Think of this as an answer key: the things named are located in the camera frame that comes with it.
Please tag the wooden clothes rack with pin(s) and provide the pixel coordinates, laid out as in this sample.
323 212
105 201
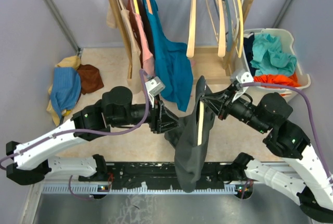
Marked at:
217 70

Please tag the cream wooden hanger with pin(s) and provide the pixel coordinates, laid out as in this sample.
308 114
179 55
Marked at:
200 123
192 30
220 35

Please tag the navy garment in basket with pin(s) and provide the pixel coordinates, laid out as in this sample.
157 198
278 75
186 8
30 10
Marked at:
248 45

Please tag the brown folded cloth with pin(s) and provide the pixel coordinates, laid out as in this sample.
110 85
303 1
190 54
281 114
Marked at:
91 80

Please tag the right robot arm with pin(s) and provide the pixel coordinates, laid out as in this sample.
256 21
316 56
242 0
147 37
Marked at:
312 190

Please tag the beige hanging t-shirt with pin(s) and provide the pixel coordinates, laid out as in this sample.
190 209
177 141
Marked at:
118 17

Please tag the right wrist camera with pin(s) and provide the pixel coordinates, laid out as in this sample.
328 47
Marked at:
240 77

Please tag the white laundry basket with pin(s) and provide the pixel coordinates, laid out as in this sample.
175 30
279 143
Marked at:
287 41

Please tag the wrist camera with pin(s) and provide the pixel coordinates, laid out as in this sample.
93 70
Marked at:
154 87
240 77

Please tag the turquoise garment in basket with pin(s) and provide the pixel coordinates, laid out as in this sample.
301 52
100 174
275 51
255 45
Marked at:
269 57

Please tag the yellow cloth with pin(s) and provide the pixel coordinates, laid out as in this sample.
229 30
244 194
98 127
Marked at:
73 62

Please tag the dark grey t-shirt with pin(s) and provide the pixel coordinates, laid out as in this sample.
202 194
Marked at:
190 155

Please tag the blue folded cloth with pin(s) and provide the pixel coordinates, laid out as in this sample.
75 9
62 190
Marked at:
66 89

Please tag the yellow cream hanger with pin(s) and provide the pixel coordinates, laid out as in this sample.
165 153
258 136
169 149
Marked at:
238 31

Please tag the orange garment in basket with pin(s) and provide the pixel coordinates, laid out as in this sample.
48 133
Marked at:
278 79

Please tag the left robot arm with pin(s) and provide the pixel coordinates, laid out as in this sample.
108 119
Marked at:
37 160

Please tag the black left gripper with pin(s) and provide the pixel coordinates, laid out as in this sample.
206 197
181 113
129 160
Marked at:
162 119

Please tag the teal blue hanging t-shirt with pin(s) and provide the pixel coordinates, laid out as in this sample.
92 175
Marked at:
171 63

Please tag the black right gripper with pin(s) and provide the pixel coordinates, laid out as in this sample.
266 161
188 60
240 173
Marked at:
220 101

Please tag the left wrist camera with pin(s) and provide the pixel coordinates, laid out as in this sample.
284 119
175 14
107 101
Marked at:
154 87

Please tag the pink hanging t-shirt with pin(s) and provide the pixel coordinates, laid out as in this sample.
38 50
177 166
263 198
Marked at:
143 35

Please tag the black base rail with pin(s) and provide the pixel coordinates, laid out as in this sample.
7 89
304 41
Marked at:
131 175

